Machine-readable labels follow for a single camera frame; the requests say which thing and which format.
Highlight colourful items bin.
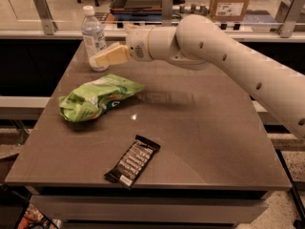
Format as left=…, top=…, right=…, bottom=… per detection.
left=14, top=204, right=63, bottom=229

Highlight grey metal post centre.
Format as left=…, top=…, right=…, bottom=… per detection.
left=161, top=0, right=173, bottom=27

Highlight clear blue plastic bottle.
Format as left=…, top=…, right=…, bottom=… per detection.
left=81, top=6, right=109, bottom=72

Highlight open grey crate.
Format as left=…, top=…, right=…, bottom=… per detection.
left=110, top=0, right=163, bottom=15

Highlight cardboard box with label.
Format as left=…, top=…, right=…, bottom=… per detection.
left=209, top=0, right=250, bottom=21

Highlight grey metal post right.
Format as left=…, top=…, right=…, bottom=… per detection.
left=275, top=0, right=305, bottom=38

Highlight black candy bar wrapper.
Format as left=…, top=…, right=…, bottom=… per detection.
left=104, top=135, right=161, bottom=189

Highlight grey metal post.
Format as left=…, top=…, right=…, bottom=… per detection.
left=275, top=0, right=305, bottom=38
left=161, top=0, right=173, bottom=27
left=33, top=0, right=57, bottom=35

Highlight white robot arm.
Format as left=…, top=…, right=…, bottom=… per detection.
left=91, top=15, right=305, bottom=139

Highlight grey metal post left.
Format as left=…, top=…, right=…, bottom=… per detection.
left=33, top=0, right=57, bottom=35

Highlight green snack bag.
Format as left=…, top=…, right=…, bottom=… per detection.
left=59, top=73, right=145, bottom=122

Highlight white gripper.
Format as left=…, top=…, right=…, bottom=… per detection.
left=93, top=24, right=153, bottom=67

